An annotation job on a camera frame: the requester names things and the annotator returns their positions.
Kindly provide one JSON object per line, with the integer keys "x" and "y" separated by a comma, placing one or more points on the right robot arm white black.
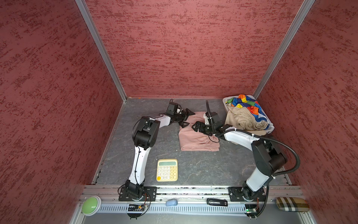
{"x": 267, "y": 154}

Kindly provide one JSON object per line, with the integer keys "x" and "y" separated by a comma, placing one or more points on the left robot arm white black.
{"x": 144, "y": 136}

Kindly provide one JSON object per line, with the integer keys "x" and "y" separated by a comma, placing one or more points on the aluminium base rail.
{"x": 192, "y": 207}

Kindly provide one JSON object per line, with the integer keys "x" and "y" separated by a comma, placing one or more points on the pink shorts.
{"x": 191, "y": 140}

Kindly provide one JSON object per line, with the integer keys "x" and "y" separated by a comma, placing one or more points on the multicolour striped shorts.
{"x": 249, "y": 105}

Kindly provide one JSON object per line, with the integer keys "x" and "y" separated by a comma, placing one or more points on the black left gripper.
{"x": 181, "y": 122}

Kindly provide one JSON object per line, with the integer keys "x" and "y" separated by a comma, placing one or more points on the left circuit board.
{"x": 137, "y": 207}

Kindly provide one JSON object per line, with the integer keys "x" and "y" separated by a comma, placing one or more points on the white plastic basket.
{"x": 270, "y": 126}

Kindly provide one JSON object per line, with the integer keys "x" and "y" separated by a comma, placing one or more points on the yellow calculator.
{"x": 167, "y": 170}

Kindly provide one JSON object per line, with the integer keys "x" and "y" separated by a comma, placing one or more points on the beige shorts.
{"x": 243, "y": 119}

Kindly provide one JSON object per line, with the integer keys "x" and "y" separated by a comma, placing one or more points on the right circuit board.
{"x": 252, "y": 209}

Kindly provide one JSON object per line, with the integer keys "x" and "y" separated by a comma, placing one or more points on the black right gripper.
{"x": 202, "y": 130}

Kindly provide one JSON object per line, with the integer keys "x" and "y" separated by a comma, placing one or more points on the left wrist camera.
{"x": 173, "y": 107}

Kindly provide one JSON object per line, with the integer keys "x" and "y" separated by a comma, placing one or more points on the green round button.
{"x": 91, "y": 205}

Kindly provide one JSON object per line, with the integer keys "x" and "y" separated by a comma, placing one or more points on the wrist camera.
{"x": 173, "y": 107}
{"x": 212, "y": 118}

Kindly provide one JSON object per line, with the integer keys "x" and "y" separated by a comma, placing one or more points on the black usb stick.
{"x": 217, "y": 202}

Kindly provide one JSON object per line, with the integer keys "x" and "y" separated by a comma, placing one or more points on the plaid glasses case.
{"x": 292, "y": 204}

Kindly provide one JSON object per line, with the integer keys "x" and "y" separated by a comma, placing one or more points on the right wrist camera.
{"x": 212, "y": 118}

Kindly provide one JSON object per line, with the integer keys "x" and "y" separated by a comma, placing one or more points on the circuit board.
{"x": 252, "y": 209}
{"x": 137, "y": 207}

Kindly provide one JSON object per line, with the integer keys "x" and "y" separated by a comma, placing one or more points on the small blue object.
{"x": 171, "y": 202}

